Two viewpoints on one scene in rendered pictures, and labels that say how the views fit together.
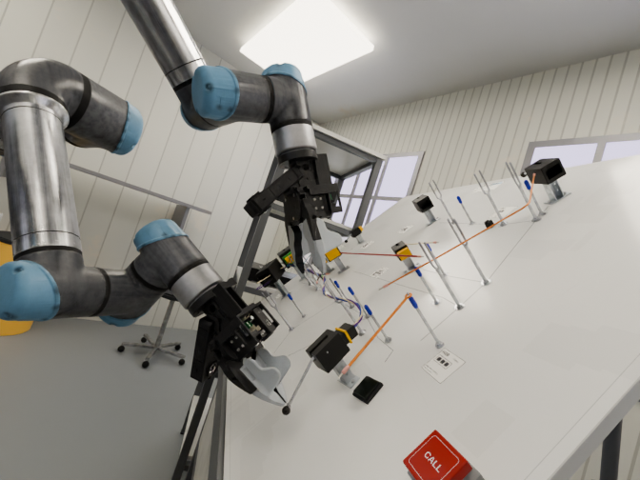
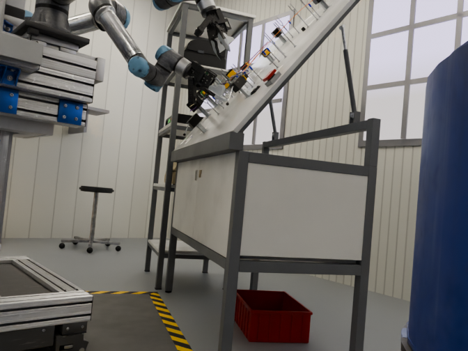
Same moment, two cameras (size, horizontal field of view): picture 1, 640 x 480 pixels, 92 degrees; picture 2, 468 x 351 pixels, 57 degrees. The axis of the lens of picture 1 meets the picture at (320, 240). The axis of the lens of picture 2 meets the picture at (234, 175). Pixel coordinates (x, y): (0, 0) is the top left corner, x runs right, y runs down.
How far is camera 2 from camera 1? 146 cm
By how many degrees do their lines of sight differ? 3
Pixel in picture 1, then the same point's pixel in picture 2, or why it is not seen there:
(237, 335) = (205, 75)
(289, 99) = not seen: outside the picture
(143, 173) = not seen: hidden behind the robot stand
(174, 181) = not seen: hidden behind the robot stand
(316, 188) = (219, 21)
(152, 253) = (165, 56)
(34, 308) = (145, 68)
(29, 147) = (117, 24)
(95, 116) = (118, 12)
